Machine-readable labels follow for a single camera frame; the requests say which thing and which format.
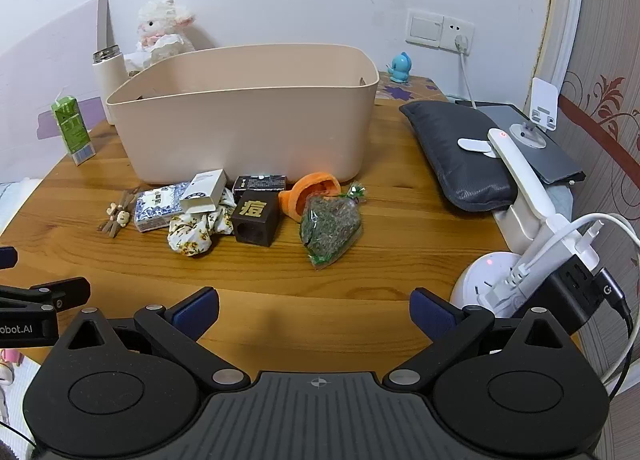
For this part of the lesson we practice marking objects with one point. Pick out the pink white toy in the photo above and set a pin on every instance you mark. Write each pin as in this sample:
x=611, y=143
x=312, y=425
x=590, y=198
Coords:
x=7, y=364

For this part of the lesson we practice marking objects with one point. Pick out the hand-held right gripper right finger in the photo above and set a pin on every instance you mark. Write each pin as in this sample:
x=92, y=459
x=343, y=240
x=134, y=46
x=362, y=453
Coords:
x=431, y=314

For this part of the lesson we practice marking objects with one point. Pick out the white wall socket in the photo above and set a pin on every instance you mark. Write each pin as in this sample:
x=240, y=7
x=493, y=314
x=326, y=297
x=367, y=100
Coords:
x=457, y=27

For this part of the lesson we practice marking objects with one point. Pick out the beige plastic storage bin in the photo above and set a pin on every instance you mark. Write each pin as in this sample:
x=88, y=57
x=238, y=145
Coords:
x=240, y=130

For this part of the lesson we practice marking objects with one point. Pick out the dark brown wooden cube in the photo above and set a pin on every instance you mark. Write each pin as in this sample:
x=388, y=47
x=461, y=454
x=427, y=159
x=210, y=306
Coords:
x=256, y=220

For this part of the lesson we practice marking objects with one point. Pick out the white desk lamp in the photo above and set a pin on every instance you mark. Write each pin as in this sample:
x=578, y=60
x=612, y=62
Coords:
x=520, y=175

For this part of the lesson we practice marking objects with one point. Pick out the green drink carton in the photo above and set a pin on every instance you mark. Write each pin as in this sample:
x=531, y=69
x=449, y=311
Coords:
x=72, y=130

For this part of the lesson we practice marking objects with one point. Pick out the white plush sheep toy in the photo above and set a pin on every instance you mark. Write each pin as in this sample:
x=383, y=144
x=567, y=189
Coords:
x=162, y=22

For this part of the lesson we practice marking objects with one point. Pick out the dark grey pouch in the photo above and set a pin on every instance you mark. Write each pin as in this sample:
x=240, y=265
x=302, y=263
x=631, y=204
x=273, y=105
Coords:
x=460, y=160

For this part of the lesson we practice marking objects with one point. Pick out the white wall switch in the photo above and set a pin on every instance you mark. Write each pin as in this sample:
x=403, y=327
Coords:
x=424, y=27

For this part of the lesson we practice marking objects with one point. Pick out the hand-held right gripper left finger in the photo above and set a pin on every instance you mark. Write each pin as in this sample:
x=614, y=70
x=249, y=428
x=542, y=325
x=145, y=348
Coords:
x=196, y=314

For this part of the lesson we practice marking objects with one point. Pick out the purple floral mat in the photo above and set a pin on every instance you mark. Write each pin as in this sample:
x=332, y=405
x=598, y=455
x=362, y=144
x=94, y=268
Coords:
x=405, y=89

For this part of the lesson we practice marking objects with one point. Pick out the black charger adapter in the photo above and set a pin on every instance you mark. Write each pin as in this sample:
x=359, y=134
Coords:
x=565, y=297

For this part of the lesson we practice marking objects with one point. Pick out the small black box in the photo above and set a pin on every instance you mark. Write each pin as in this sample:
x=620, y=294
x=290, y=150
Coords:
x=260, y=183

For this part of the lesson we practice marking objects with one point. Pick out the blue figurine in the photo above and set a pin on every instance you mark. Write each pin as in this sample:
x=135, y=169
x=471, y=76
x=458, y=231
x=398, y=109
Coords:
x=400, y=67

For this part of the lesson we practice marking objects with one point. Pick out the small white box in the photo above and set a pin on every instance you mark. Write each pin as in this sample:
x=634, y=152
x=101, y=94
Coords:
x=205, y=185

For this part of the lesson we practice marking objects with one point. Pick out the grey tablet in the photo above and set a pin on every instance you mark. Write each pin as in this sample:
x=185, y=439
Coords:
x=550, y=160

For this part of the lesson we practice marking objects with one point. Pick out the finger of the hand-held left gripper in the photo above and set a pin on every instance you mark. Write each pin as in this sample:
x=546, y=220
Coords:
x=65, y=292
x=6, y=257

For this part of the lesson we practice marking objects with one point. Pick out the light blue bedding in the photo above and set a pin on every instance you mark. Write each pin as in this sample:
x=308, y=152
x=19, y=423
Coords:
x=12, y=205

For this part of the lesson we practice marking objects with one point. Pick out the blue white patterned box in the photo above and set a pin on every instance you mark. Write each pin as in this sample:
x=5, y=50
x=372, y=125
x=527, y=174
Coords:
x=152, y=210

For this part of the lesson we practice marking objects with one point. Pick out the white phone stand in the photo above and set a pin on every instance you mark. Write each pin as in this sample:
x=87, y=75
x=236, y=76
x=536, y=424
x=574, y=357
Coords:
x=542, y=100

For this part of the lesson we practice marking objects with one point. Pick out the white round power strip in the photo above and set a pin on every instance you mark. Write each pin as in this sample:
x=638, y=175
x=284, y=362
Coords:
x=475, y=280

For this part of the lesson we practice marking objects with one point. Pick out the white thermos bottle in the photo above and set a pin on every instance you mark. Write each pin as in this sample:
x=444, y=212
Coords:
x=107, y=82

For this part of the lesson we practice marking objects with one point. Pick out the bag of dried green herbs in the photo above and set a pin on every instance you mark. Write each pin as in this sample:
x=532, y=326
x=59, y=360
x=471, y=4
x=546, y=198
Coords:
x=332, y=230

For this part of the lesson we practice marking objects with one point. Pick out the floral cloth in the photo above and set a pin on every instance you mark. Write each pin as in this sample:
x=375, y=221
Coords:
x=192, y=235

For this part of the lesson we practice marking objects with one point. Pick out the white charger adapter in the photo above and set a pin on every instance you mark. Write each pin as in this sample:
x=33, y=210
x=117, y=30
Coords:
x=560, y=245

